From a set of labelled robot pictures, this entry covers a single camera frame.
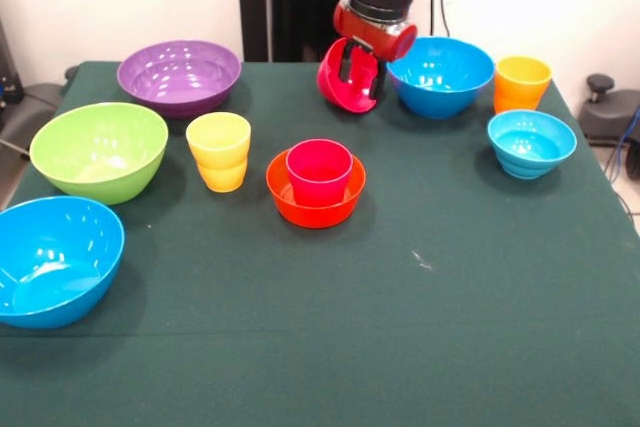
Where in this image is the blue cable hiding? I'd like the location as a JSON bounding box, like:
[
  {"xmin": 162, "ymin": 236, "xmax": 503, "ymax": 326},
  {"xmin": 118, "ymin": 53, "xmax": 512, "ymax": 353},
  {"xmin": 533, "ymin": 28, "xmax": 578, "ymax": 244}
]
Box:
[{"xmin": 605, "ymin": 106, "xmax": 640, "ymax": 183}]

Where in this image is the large blue bowl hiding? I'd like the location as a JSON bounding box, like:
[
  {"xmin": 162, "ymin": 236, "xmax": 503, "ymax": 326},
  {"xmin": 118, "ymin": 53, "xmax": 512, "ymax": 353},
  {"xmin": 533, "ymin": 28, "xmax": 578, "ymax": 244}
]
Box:
[
  {"xmin": 0, "ymin": 195, "xmax": 126, "ymax": 331},
  {"xmin": 385, "ymin": 36, "xmax": 496, "ymax": 121}
]

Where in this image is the yellow cup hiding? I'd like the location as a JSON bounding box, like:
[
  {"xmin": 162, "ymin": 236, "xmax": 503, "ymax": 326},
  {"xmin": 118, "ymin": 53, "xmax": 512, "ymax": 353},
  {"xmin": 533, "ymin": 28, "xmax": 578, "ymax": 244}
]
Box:
[{"xmin": 185, "ymin": 112, "xmax": 252, "ymax": 194}]

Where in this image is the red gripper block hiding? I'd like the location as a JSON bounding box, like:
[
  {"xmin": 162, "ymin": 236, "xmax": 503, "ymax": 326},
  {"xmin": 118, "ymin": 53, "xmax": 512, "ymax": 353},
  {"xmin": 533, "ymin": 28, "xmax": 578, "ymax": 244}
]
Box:
[{"xmin": 333, "ymin": 0, "xmax": 419, "ymax": 101}]

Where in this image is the black equipment box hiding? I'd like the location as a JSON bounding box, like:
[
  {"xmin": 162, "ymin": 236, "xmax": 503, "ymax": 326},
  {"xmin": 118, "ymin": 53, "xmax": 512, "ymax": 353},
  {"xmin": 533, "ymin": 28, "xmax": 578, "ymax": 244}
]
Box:
[{"xmin": 0, "ymin": 16, "xmax": 25, "ymax": 121}]

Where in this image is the crimson cup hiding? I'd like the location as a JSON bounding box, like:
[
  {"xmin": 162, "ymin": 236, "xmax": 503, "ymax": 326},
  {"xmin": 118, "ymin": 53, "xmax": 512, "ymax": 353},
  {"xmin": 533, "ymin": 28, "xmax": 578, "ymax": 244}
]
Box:
[{"xmin": 285, "ymin": 138, "xmax": 355, "ymax": 208}]

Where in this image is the black stand base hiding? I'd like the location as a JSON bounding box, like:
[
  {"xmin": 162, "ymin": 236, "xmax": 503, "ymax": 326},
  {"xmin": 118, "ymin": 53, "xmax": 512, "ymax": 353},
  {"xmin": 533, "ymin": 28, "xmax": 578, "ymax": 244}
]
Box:
[{"xmin": 578, "ymin": 73, "xmax": 640, "ymax": 148}]

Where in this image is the large green bowl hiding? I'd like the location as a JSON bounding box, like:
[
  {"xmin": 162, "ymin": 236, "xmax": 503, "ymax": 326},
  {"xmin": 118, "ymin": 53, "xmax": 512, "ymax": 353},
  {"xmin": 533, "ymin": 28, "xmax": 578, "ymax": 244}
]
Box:
[{"xmin": 28, "ymin": 101, "xmax": 170, "ymax": 207}]

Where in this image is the grey stand base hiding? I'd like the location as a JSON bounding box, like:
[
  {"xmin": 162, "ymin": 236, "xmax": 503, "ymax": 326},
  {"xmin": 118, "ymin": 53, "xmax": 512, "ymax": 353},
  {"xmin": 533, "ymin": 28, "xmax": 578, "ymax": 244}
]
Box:
[{"xmin": 0, "ymin": 82, "xmax": 64, "ymax": 158}]

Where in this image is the small blue bowl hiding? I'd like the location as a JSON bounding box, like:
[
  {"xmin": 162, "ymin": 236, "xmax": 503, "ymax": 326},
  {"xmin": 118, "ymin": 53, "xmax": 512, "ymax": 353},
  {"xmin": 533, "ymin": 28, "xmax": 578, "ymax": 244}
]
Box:
[{"xmin": 487, "ymin": 109, "xmax": 578, "ymax": 181}]

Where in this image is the orange bowl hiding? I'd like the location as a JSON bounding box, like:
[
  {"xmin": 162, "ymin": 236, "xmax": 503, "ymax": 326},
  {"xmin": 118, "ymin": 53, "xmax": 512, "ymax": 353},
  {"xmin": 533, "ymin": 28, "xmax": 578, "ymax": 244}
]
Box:
[{"xmin": 265, "ymin": 148, "xmax": 367, "ymax": 230}]

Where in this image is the orange cup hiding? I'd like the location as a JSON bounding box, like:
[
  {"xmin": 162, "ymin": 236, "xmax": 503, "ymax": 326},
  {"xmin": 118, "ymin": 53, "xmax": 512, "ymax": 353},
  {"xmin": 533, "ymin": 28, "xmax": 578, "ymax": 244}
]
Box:
[{"xmin": 493, "ymin": 55, "xmax": 554, "ymax": 115}]

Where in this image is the large purple bowl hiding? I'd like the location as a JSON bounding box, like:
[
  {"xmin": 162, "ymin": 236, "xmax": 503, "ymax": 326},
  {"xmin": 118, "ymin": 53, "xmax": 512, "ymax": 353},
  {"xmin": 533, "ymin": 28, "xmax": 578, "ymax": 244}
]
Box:
[{"xmin": 116, "ymin": 39, "xmax": 243, "ymax": 120}]

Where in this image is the dark green tablecloth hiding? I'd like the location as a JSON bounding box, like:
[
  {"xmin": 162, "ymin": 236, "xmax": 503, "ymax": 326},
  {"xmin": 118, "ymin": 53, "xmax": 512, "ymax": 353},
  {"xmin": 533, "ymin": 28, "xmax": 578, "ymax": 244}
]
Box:
[{"xmin": 0, "ymin": 60, "xmax": 640, "ymax": 427}]

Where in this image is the crimson small bowl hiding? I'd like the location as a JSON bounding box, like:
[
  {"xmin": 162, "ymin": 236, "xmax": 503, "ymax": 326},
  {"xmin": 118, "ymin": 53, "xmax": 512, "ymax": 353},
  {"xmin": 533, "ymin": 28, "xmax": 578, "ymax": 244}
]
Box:
[{"xmin": 316, "ymin": 36, "xmax": 381, "ymax": 115}]

